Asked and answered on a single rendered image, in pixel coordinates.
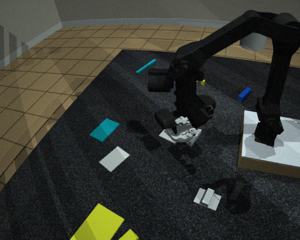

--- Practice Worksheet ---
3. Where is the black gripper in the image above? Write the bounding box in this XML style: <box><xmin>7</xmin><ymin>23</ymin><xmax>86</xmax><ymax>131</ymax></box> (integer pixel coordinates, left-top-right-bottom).
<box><xmin>155</xmin><ymin>91</ymin><xmax>216</xmax><ymax>134</ymax></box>

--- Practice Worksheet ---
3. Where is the teal long thin bar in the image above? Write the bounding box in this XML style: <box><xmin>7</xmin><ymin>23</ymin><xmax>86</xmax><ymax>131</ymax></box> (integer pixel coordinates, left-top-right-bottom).
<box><xmin>135</xmin><ymin>59</ymin><xmax>157</xmax><ymax>74</ymax></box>

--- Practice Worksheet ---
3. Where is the teal flat rectangular plate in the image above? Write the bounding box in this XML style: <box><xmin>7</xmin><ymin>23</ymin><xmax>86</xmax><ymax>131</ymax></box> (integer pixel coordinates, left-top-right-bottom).
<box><xmin>89</xmin><ymin>118</ymin><xmax>120</xmax><ymax>142</ymax></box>

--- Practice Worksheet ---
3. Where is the blue rectangular block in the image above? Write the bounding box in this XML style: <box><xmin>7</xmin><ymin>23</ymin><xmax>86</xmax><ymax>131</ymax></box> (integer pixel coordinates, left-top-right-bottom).
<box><xmin>238</xmin><ymin>87</ymin><xmax>251</xmax><ymax>101</ymax></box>

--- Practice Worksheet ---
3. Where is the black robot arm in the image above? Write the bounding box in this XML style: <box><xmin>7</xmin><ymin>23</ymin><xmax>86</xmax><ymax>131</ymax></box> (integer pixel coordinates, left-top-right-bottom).
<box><xmin>147</xmin><ymin>10</ymin><xmax>300</xmax><ymax>146</ymax></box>

